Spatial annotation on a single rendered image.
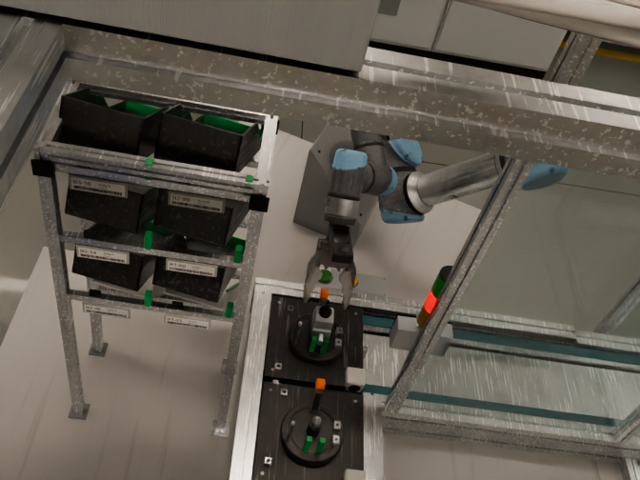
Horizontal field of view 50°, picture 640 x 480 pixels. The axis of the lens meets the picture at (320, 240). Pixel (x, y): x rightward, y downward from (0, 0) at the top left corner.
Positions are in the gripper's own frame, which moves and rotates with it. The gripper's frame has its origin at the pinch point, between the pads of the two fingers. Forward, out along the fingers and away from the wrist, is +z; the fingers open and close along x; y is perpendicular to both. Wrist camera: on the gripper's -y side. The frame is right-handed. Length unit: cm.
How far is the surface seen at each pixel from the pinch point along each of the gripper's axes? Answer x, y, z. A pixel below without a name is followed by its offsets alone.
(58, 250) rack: 52, -35, -9
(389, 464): -21.7, -0.9, 36.0
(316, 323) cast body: 1.0, 2.4, 5.5
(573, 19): 3, -109, -44
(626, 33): 0, -109, -44
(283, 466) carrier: 5.0, -14.3, 33.4
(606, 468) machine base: -78, 3, 32
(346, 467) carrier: -8.8, -13.3, 32.3
